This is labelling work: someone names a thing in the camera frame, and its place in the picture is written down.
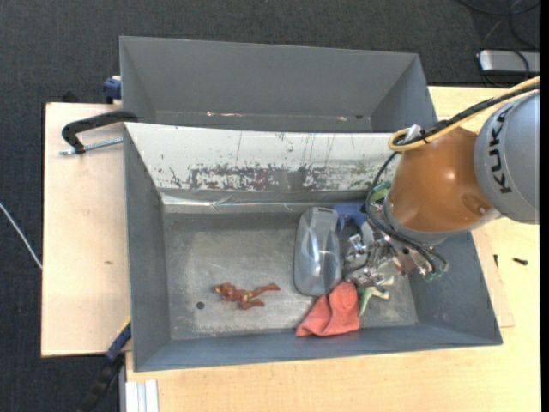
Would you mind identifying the green and white toy animal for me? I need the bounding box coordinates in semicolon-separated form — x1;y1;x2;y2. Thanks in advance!
356;275;395;317

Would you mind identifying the orange-red cloth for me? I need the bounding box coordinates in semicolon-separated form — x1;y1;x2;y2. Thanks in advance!
294;281;361;338

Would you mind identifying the pale wood board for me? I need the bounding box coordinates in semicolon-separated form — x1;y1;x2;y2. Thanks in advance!
40;101;516;359

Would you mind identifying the grey metal bin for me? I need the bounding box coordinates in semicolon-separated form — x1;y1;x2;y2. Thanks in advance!
118;35;504;373

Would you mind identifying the red-brown toy figure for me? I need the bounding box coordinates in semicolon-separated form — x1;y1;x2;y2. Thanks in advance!
214;282;282;311

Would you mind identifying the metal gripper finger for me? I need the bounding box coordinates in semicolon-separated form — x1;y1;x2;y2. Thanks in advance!
346;265;394;290
342;233;368;270

